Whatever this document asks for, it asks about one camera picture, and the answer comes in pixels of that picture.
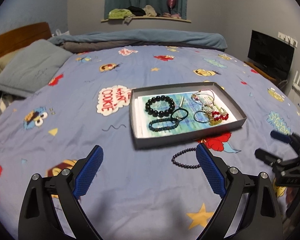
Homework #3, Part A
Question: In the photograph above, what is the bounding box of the dark purple bead bracelet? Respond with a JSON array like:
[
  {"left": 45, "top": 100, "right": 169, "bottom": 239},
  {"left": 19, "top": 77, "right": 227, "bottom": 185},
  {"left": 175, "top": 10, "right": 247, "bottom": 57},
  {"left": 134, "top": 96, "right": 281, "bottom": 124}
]
[{"left": 171, "top": 147, "right": 201, "bottom": 170}]

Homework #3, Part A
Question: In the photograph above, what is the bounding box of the small silver ring bangle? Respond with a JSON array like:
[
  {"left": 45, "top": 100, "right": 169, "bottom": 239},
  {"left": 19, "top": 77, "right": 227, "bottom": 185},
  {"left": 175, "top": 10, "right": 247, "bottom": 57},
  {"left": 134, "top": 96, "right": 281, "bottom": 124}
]
[{"left": 193, "top": 110, "right": 210, "bottom": 124}]

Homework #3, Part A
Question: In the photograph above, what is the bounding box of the red bead bracelet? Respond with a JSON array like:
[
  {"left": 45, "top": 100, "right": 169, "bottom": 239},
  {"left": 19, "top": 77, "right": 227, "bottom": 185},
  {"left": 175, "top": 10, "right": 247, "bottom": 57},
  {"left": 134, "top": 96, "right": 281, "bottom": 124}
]
[{"left": 211, "top": 110, "right": 229, "bottom": 122}]

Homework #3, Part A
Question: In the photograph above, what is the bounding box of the blue crystal bead bracelet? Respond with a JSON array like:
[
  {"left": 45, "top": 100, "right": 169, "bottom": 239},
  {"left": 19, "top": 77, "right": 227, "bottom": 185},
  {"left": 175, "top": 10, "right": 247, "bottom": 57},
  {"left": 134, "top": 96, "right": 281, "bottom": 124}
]
[{"left": 148, "top": 117, "right": 179, "bottom": 132}]

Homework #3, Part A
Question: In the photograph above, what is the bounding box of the round pearl hair clip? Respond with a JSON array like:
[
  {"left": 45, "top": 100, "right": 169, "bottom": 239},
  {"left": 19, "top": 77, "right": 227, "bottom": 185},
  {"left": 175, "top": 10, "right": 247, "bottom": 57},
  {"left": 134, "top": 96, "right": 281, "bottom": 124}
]
[{"left": 201, "top": 102, "right": 215, "bottom": 113}]

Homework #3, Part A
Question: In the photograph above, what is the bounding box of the black elastic hair tie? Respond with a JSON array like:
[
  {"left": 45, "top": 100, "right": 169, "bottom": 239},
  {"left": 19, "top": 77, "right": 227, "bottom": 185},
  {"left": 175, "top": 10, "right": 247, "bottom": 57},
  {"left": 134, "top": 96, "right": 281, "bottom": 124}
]
[{"left": 170, "top": 107, "right": 190, "bottom": 123}]

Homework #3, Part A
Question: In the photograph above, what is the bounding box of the large black bead bracelet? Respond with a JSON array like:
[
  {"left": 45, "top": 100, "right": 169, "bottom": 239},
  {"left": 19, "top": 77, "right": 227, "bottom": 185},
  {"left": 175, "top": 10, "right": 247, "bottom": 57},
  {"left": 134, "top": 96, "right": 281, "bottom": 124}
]
[{"left": 144, "top": 95, "right": 176, "bottom": 119}]

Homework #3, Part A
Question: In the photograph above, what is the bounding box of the pearl bar hair clip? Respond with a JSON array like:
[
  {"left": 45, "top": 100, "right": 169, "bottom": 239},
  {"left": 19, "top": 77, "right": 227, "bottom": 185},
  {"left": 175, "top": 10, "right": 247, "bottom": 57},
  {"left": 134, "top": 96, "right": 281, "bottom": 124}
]
[{"left": 178, "top": 96, "right": 185, "bottom": 109}]

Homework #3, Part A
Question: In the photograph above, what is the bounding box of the blue cartoon bed sheet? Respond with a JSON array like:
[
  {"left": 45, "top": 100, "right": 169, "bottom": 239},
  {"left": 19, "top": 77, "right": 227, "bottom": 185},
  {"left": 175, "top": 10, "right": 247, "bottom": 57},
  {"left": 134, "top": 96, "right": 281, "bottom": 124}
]
[{"left": 0, "top": 46, "right": 300, "bottom": 239}]

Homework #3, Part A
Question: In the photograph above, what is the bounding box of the black flat television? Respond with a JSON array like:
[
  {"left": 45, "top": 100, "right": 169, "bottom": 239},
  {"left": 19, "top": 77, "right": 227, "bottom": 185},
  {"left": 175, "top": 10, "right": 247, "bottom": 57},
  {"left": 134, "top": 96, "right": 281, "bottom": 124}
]
[{"left": 248, "top": 30, "right": 294, "bottom": 80}]

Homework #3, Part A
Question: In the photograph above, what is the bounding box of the grey shallow cardboard box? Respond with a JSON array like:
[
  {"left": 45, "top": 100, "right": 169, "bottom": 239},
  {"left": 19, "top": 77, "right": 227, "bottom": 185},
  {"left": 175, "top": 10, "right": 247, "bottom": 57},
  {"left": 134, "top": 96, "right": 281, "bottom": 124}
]
[{"left": 129, "top": 82, "right": 247, "bottom": 148}]

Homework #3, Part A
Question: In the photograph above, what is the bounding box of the blue green printed paper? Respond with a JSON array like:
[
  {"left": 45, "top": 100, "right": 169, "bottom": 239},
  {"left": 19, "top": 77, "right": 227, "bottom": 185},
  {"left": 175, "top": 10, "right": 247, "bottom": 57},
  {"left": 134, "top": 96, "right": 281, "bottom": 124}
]
[{"left": 134, "top": 89, "right": 237, "bottom": 139}]

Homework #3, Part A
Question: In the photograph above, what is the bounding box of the grey blue pillow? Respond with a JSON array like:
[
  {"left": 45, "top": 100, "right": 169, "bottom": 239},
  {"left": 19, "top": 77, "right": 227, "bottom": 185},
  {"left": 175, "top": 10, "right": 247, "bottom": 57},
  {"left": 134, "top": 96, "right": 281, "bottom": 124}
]
[{"left": 0, "top": 40, "right": 72, "bottom": 98}]

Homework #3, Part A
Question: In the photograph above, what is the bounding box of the grey folded blanket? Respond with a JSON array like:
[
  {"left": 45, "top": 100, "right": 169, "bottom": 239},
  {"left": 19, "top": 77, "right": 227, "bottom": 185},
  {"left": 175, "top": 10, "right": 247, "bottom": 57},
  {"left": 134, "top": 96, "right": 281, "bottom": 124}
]
[{"left": 61, "top": 40, "right": 145, "bottom": 54}]

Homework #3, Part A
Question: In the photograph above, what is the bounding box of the blue folded blanket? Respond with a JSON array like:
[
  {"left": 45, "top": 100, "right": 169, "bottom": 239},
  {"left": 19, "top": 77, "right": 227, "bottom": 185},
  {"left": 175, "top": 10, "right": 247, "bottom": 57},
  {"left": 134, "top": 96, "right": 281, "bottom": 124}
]
[{"left": 49, "top": 29, "right": 228, "bottom": 50}]

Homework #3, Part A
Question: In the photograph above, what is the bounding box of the olive green pillow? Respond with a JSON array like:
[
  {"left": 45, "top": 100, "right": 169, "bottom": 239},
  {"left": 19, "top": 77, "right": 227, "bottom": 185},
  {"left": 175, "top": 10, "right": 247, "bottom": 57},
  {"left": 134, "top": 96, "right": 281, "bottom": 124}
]
[{"left": 0, "top": 50, "right": 20, "bottom": 73}]

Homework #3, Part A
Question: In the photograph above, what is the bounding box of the wooden headboard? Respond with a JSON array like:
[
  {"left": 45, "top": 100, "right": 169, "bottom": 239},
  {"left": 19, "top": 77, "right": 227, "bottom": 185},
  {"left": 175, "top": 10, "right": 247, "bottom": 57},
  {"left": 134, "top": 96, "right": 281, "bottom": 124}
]
[{"left": 0, "top": 22, "right": 52, "bottom": 58}]

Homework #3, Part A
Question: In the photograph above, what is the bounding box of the pink cloth on sill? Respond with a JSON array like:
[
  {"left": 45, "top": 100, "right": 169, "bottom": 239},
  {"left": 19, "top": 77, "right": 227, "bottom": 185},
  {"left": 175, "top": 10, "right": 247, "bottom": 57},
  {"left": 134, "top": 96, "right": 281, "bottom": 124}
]
[{"left": 162, "top": 12, "right": 181, "bottom": 19}]

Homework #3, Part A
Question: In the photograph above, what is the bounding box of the wooden window sill shelf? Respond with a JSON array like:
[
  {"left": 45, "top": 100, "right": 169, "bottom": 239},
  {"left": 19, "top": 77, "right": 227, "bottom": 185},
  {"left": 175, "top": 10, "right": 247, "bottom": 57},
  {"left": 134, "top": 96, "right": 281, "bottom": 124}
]
[{"left": 101, "top": 16, "right": 192, "bottom": 23}]

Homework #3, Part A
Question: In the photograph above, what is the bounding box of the green cloth on sill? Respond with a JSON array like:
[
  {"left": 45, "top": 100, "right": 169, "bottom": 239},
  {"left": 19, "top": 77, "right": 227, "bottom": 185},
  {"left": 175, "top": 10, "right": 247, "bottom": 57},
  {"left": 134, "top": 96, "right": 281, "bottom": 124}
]
[{"left": 108, "top": 9, "right": 135, "bottom": 24}]

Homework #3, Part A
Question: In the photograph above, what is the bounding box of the pink balloon on stick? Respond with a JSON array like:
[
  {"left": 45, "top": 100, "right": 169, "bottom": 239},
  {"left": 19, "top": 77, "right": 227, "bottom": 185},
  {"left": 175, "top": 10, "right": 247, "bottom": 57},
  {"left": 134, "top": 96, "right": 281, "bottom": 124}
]
[{"left": 167, "top": 0, "right": 177, "bottom": 14}]

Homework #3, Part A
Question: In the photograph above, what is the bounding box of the beige cloth on sill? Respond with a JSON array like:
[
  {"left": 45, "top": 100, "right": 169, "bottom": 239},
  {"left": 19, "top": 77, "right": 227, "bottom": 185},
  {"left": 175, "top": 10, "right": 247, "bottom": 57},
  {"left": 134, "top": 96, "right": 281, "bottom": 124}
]
[{"left": 143, "top": 4, "right": 157, "bottom": 17}]

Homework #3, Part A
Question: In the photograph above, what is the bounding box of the black cloth on sill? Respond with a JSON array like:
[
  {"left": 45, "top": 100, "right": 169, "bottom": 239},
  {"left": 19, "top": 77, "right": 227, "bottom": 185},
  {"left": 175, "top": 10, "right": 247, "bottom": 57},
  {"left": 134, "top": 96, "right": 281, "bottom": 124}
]
[{"left": 127, "top": 6, "right": 146, "bottom": 17}]

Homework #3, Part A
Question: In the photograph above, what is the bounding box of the white wall socket strip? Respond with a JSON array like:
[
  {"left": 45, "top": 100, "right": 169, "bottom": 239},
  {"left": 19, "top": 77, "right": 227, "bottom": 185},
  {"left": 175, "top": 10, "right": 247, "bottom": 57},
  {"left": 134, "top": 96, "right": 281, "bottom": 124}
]
[{"left": 277, "top": 32, "right": 298, "bottom": 48}]

